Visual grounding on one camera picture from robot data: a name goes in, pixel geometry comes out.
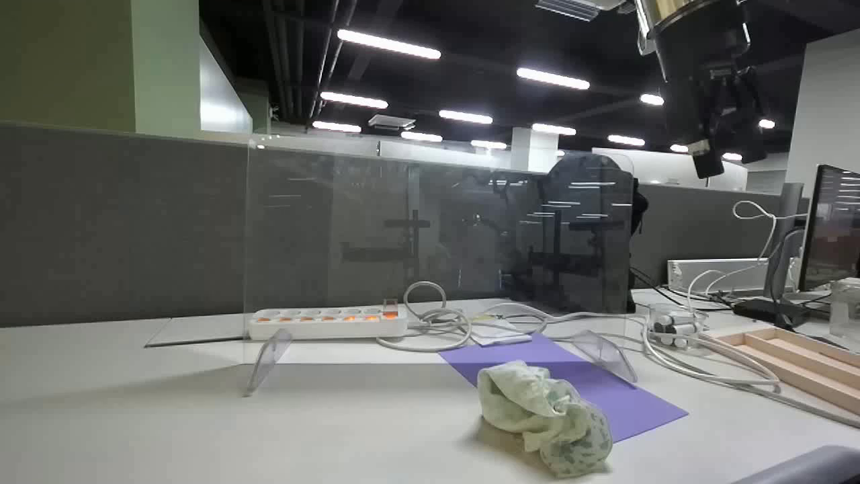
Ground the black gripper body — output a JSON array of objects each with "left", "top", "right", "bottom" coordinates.
[{"left": 693, "top": 62, "right": 766, "bottom": 152}]

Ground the green white patterned cloth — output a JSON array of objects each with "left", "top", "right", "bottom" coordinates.
[{"left": 473, "top": 359, "right": 615, "bottom": 481}]

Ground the white rectangular box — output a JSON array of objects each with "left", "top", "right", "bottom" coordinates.
[{"left": 665, "top": 256, "right": 774, "bottom": 297}]

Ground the grey monitor stand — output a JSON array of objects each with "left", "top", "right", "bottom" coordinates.
[{"left": 732, "top": 181, "right": 818, "bottom": 332}]

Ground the dark computer monitor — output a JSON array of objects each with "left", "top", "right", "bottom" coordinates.
[{"left": 799, "top": 161, "right": 860, "bottom": 293}]

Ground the black backpack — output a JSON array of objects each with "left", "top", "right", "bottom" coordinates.
[{"left": 501, "top": 152, "right": 650, "bottom": 316}]

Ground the white power adapter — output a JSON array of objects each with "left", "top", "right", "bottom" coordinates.
[
  {"left": 650, "top": 308, "right": 707, "bottom": 334},
  {"left": 654, "top": 325, "right": 705, "bottom": 352}
]

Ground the white cup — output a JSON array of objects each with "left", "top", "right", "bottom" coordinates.
[{"left": 829, "top": 275, "right": 860, "bottom": 338}]

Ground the purple paper mat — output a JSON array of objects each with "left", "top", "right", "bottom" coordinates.
[{"left": 442, "top": 334, "right": 690, "bottom": 445}]

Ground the clear acrylic panel stand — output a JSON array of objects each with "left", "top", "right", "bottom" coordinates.
[{"left": 239, "top": 131, "right": 639, "bottom": 399}]

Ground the white power strip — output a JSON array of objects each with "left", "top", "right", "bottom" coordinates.
[{"left": 248, "top": 304, "right": 412, "bottom": 345}]

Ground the grey office partition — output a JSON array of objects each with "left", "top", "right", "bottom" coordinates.
[{"left": 0, "top": 122, "right": 809, "bottom": 328}]

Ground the curved white cable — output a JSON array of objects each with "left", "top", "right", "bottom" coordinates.
[{"left": 732, "top": 196, "right": 784, "bottom": 271}]

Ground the thick white cable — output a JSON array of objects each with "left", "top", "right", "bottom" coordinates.
[{"left": 638, "top": 325, "right": 784, "bottom": 395}]

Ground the light wooden frame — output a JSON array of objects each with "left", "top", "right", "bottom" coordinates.
[{"left": 716, "top": 325, "right": 860, "bottom": 419}]

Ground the looped white cable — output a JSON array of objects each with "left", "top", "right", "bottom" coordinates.
[{"left": 401, "top": 277, "right": 453, "bottom": 328}]

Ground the long white cable bundle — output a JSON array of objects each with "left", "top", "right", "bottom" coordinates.
[{"left": 373, "top": 301, "right": 650, "bottom": 355}]

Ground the thin grey power cord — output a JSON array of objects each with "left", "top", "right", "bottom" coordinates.
[{"left": 142, "top": 334, "right": 254, "bottom": 352}]

